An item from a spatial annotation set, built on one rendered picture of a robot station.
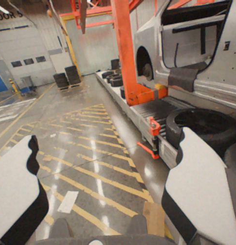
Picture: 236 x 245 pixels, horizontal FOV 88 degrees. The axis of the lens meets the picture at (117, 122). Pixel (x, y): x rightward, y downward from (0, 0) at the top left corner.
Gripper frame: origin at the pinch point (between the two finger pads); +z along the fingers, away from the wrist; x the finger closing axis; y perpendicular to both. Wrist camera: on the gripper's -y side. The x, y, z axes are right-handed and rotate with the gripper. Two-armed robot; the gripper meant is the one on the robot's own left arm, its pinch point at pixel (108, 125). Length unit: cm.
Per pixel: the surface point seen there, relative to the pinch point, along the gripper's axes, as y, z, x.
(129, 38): -21, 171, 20
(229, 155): 63, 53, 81
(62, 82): 124, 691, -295
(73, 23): -216, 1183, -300
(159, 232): 103, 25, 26
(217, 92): 27, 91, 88
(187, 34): -24, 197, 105
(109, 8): -210, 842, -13
